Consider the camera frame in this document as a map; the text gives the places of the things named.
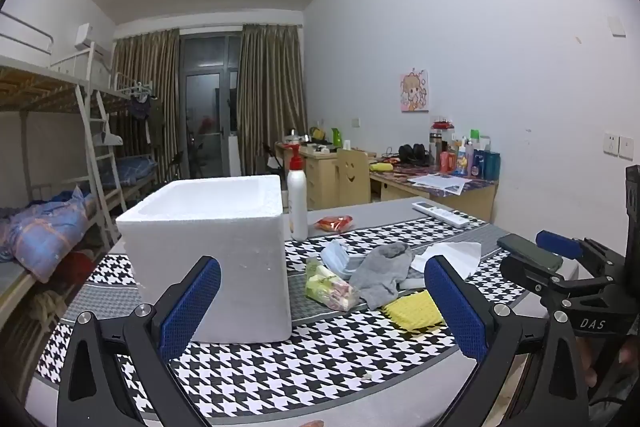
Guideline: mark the blue checked bedsheet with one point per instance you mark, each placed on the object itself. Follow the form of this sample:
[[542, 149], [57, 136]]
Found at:
[[135, 169]]

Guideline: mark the blue face mask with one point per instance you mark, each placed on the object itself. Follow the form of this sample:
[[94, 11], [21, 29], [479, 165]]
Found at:
[[340, 257]]

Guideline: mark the green plastic jug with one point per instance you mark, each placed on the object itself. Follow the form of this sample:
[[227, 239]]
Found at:
[[337, 139]]

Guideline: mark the beige cloth bundle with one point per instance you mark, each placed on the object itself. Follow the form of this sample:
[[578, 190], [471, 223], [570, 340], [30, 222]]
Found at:
[[50, 304]]

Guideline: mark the yellow sponge cloth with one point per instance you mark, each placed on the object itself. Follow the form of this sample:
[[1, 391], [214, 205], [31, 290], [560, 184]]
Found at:
[[410, 312]]

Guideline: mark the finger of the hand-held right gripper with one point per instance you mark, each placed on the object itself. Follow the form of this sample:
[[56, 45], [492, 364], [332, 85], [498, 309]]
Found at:
[[555, 243], [525, 277]]

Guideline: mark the row of toiletry bottles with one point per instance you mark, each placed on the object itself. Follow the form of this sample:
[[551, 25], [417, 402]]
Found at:
[[465, 159]]

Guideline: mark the white wall socket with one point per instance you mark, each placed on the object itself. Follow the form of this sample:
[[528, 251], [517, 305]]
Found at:
[[627, 147], [611, 143]]

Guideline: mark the black smartphone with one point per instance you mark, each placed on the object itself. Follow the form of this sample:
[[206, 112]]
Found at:
[[525, 249]]

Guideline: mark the dark hanging clothes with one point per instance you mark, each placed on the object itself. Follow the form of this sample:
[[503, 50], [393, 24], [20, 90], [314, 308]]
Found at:
[[139, 107]]

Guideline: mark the printed paper sheets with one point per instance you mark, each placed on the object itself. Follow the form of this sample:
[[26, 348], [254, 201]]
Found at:
[[440, 183]]

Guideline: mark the white remote control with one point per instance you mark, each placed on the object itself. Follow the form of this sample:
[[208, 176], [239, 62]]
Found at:
[[440, 213]]

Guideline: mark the red snack packet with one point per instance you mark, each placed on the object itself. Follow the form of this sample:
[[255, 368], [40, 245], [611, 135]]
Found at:
[[335, 223]]

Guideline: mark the pink cartoon wall poster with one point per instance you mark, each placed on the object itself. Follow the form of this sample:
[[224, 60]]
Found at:
[[415, 91]]

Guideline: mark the white foam box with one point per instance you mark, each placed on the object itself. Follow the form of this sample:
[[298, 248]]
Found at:
[[200, 227]]

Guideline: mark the brown curtain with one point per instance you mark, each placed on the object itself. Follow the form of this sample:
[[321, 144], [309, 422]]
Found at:
[[145, 97], [270, 92]]

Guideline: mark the small electric pot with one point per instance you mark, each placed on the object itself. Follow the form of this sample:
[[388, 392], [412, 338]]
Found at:
[[292, 139]]

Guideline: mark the glass balcony door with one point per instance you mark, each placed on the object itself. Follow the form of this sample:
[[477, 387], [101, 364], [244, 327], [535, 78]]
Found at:
[[205, 107]]

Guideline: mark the blue patterned quilt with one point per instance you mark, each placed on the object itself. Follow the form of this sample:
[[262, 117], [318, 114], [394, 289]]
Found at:
[[45, 232]]

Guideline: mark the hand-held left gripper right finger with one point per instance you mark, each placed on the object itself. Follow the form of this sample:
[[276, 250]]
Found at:
[[457, 312]]

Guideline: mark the red cloth bundle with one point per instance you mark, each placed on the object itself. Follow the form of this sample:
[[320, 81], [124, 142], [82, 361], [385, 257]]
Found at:
[[82, 267]]

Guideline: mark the yellow bag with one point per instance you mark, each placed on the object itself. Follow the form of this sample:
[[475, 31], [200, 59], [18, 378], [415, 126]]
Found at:
[[317, 133]]

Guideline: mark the white air conditioner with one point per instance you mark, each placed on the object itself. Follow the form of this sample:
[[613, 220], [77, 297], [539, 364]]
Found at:
[[90, 38]]

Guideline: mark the yellow pouch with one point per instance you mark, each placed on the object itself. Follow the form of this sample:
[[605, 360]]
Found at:
[[381, 167]]

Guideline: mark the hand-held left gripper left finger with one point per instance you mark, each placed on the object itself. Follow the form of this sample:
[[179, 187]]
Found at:
[[192, 307]]

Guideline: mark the white wall box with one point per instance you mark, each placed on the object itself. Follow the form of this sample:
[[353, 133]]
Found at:
[[617, 27]]

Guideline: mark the wooden chair smiley cutout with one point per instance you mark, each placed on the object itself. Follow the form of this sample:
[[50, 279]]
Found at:
[[352, 179]]

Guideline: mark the grey sock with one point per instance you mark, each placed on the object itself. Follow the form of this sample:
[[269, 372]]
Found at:
[[380, 277]]

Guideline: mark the olive hanging jacket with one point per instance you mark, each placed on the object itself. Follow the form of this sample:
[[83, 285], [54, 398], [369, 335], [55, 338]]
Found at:
[[156, 119]]

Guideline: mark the person's right hand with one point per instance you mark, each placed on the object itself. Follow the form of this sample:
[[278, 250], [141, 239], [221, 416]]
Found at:
[[629, 353]]

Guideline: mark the clear plastic bag of packets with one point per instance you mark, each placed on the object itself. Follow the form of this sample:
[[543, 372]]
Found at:
[[330, 289]]

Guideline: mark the black white houndstooth tablecloth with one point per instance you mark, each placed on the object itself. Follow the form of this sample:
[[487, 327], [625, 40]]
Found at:
[[280, 372]]

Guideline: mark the black headphones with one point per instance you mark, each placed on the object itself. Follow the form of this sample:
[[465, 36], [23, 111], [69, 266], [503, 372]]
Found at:
[[412, 154]]

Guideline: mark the white pump bottle red pump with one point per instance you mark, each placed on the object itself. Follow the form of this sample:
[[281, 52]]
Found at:
[[297, 202]]

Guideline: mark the white metal bunk bed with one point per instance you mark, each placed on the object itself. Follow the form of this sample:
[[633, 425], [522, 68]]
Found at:
[[30, 92], [120, 99]]

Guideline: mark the white bunk bed ladder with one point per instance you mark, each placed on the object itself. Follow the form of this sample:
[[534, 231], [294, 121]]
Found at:
[[97, 157]]

